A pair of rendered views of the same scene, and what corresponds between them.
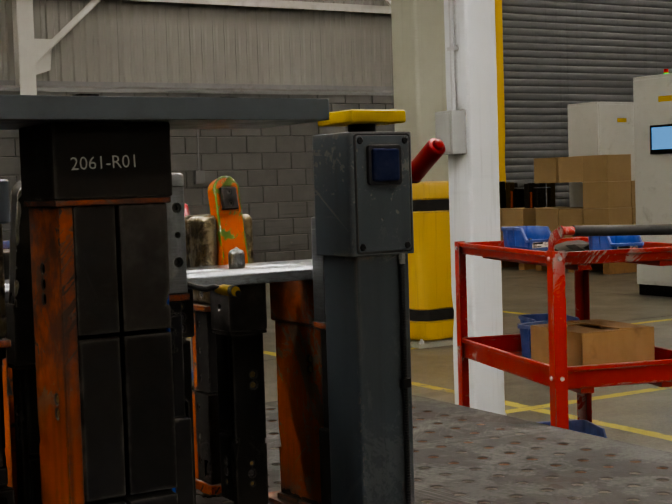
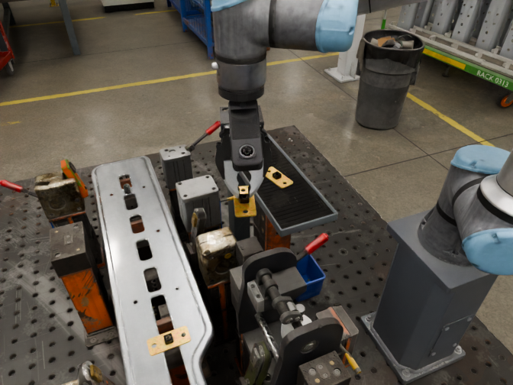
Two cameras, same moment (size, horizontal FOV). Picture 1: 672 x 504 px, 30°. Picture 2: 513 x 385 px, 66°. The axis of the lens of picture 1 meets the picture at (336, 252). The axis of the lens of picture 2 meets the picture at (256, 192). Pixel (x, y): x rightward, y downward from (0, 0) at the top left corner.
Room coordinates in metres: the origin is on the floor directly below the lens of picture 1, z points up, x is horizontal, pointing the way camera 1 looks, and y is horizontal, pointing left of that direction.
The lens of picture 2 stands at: (0.94, 0.97, 1.74)
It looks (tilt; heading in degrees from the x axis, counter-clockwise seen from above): 39 degrees down; 279
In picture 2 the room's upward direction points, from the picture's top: straight up
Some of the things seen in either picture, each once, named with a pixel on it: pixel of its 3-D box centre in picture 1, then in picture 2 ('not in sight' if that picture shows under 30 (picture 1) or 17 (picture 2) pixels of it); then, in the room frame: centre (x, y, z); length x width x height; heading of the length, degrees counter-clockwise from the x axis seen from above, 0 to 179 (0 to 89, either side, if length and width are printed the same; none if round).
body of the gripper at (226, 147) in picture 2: not in sight; (241, 117); (1.06, 0.40, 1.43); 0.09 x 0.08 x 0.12; 105
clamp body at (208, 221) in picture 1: (213, 351); (72, 224); (1.65, 0.17, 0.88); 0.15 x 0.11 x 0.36; 32
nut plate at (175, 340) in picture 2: not in sight; (168, 339); (1.18, 0.57, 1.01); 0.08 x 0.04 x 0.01; 33
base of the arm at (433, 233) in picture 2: not in sight; (459, 224); (0.61, 0.29, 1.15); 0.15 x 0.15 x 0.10
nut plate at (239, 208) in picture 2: not in sight; (243, 198); (1.05, 0.42, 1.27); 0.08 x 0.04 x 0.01; 105
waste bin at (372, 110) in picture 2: not in sight; (384, 82); (0.38, -2.36, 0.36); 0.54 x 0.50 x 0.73; 31
